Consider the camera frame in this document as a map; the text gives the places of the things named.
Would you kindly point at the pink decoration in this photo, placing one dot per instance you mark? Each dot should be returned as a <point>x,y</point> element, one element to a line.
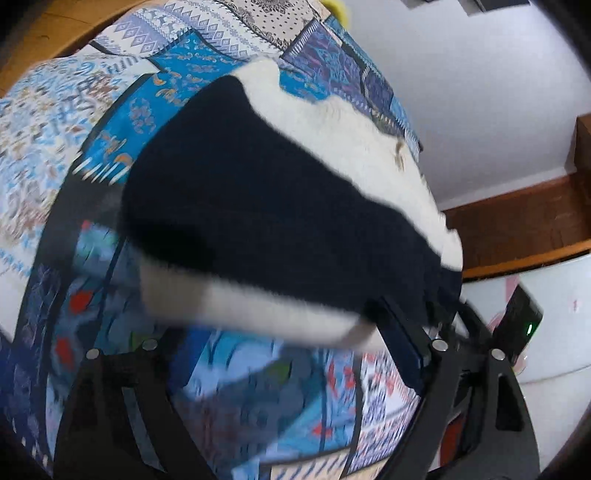
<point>509,288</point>

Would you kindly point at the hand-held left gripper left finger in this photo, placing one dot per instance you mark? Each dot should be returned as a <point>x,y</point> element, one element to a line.
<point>115,397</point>

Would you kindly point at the cream navy striped sweater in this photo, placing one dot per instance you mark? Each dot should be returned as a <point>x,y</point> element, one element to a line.
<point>286,217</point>

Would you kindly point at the brown wooden wardrobe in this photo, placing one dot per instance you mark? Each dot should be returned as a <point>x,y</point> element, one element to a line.
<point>581,143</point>

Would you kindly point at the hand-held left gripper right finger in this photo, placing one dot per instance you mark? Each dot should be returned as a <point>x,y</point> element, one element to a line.
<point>408,353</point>

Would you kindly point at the white cabinet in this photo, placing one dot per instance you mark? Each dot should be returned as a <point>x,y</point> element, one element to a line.
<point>558,323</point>

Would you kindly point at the yellow foam tube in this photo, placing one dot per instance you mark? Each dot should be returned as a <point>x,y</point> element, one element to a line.
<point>340,7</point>

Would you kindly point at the small black wall monitor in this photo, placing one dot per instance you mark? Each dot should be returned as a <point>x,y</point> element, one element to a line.
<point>498,4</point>

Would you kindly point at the blue patchwork blanket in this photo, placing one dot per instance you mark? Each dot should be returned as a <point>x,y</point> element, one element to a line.
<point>138,115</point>

